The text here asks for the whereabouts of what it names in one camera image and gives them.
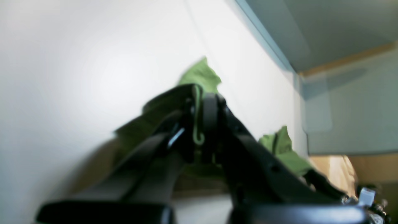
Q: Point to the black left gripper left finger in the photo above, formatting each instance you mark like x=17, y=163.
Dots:
x=139, y=189

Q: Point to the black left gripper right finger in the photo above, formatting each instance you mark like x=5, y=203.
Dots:
x=262, y=188

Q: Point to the green t-shirt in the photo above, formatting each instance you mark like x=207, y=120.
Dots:
x=206, y=80

